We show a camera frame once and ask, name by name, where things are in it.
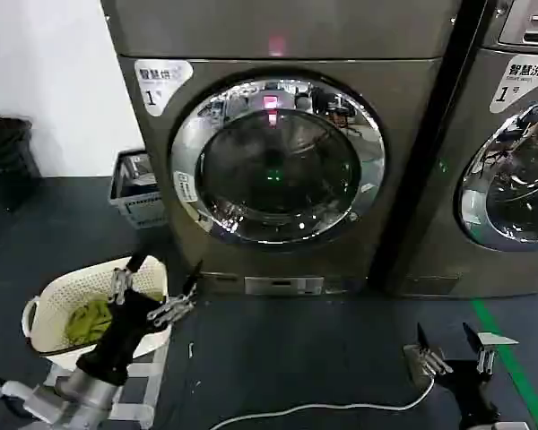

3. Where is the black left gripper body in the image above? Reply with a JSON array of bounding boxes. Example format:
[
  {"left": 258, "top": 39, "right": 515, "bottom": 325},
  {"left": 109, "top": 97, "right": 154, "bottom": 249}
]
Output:
[{"left": 77, "top": 289, "right": 158, "bottom": 388}]

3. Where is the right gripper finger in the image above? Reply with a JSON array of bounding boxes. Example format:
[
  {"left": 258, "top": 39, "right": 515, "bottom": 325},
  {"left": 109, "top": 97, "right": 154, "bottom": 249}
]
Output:
[
  {"left": 414, "top": 321, "right": 455, "bottom": 378},
  {"left": 462, "top": 321, "right": 495, "bottom": 374}
]

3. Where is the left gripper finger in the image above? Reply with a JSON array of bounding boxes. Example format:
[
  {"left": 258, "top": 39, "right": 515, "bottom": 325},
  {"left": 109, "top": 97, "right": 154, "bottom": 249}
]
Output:
[
  {"left": 110, "top": 253, "right": 147, "bottom": 306},
  {"left": 146, "top": 259, "right": 204, "bottom": 327}
]

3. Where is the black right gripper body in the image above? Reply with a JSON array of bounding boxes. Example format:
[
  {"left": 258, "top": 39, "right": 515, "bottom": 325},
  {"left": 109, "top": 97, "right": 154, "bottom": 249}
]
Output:
[{"left": 433, "top": 357, "right": 501, "bottom": 426}]

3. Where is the green cloth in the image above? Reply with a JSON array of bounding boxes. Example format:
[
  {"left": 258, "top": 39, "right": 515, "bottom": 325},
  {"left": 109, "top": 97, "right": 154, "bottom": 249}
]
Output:
[{"left": 65, "top": 290, "right": 165, "bottom": 348}]

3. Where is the white perforated laundry basket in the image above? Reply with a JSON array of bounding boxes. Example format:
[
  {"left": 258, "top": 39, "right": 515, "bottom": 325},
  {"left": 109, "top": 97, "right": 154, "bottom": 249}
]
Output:
[{"left": 22, "top": 254, "right": 171, "bottom": 359}]

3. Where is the white metal basket stand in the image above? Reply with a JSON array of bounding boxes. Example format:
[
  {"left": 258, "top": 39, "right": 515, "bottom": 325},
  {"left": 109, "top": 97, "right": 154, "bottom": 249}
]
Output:
[{"left": 44, "top": 344, "right": 169, "bottom": 425}]

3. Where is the grey dryer with red light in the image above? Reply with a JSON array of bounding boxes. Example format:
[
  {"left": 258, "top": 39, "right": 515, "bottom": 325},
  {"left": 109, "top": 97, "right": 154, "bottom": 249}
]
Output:
[{"left": 100, "top": 0, "right": 465, "bottom": 299}]

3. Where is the grey slotted plastic crate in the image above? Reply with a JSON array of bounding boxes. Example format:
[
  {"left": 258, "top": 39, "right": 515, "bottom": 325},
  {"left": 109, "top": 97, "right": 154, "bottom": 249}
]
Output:
[{"left": 109, "top": 150, "right": 168, "bottom": 230}]

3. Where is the small white door label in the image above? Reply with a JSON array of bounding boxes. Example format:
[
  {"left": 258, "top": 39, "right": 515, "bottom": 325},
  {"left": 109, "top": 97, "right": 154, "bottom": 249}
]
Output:
[{"left": 173, "top": 170, "right": 198, "bottom": 205}]

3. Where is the grey dryer with drawer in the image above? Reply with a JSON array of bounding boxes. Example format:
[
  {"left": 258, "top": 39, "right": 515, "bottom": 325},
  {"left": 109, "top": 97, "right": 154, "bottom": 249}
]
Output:
[{"left": 385, "top": 0, "right": 538, "bottom": 299}]

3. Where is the round glass dryer door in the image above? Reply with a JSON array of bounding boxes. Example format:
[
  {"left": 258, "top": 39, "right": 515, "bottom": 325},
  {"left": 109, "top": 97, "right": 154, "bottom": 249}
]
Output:
[{"left": 169, "top": 76, "right": 386, "bottom": 246}]

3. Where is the black plastic bin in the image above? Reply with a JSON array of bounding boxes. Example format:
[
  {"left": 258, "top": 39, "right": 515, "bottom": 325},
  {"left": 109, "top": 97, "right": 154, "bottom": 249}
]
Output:
[{"left": 0, "top": 112, "right": 44, "bottom": 214}]

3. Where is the white number sticker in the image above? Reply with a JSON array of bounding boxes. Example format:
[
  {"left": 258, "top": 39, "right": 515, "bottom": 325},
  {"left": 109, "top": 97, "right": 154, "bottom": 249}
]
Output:
[{"left": 134, "top": 60, "right": 194, "bottom": 117}]

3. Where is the white cable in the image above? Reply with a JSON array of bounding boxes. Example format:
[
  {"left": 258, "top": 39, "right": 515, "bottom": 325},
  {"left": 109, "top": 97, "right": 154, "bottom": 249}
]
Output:
[{"left": 208, "top": 375, "right": 436, "bottom": 430}]

